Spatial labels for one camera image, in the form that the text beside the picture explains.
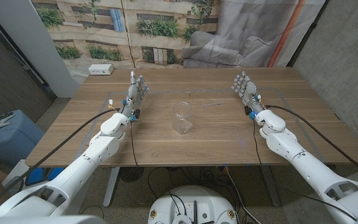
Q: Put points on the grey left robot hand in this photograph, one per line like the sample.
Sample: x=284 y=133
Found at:
x=133 y=93

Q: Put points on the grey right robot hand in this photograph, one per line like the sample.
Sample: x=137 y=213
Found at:
x=247 y=90

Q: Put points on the clear plastic pipette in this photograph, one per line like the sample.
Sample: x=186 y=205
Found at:
x=211 y=104

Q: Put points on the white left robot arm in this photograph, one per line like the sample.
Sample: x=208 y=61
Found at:
x=104 y=149

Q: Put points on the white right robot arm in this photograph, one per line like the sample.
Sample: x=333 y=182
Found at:
x=291 y=149

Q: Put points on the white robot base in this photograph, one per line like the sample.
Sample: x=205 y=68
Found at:
x=191 y=199

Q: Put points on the clear hourglass plastic cup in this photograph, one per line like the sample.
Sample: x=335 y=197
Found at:
x=182 y=127

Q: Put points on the small white connector plug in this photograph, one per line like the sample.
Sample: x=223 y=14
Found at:
x=110 y=102

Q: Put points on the white power strip box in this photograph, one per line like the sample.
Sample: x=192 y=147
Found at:
x=100 y=69

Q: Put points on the printed fabric backdrop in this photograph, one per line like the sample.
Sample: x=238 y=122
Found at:
x=244 y=37

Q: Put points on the black backdrop stand pole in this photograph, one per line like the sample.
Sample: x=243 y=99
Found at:
x=307 y=35

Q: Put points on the black round floor fan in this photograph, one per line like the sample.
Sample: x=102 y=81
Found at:
x=130 y=175

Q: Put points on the white table leg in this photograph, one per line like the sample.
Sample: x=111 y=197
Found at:
x=110 y=189
x=270 y=186

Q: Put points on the blue and black floor item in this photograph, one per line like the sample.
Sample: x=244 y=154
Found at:
x=36 y=175

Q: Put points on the blue plastic bin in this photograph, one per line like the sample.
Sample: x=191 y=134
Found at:
x=11 y=140

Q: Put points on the white floor box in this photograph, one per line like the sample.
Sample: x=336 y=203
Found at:
x=17 y=169

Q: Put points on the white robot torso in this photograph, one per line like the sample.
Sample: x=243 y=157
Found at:
x=42 y=220

